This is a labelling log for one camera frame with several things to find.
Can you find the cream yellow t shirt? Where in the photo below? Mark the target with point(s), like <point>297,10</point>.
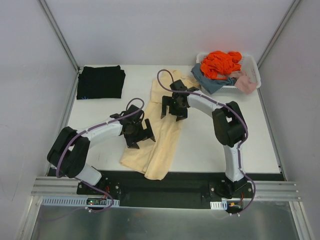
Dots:
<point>154,158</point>

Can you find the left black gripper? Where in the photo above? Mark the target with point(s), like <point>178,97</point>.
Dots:
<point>139,133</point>

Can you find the left white cable duct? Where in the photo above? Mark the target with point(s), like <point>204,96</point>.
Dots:
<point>68,201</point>

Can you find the grey blue t shirt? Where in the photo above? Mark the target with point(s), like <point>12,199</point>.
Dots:
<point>210,85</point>

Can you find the right white cable duct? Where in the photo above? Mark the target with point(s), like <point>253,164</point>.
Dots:
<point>219,205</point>

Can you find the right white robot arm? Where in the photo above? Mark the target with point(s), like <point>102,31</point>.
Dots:
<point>230,129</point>

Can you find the orange t shirt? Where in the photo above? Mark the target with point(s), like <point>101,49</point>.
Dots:
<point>218,65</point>

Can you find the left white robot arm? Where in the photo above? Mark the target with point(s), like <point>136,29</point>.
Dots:
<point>70,149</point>

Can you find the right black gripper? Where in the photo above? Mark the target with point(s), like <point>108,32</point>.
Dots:
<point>173,107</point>

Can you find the white cable duct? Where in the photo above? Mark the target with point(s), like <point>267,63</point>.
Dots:
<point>68,201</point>
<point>219,205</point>

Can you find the folded black t shirt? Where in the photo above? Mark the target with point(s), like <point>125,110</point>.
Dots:
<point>100,83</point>

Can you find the pink t shirt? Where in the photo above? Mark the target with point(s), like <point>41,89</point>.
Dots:
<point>243,82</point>

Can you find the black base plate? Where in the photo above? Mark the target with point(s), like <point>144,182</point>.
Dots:
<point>178,190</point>

